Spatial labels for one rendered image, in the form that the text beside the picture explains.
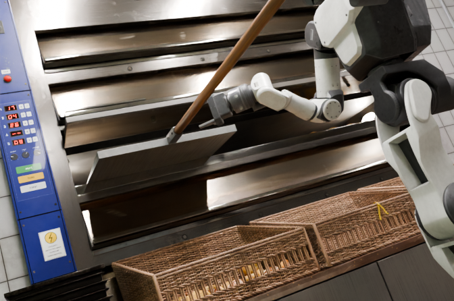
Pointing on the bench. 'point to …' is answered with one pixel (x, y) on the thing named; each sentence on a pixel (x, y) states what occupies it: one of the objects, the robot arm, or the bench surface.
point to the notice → (52, 244)
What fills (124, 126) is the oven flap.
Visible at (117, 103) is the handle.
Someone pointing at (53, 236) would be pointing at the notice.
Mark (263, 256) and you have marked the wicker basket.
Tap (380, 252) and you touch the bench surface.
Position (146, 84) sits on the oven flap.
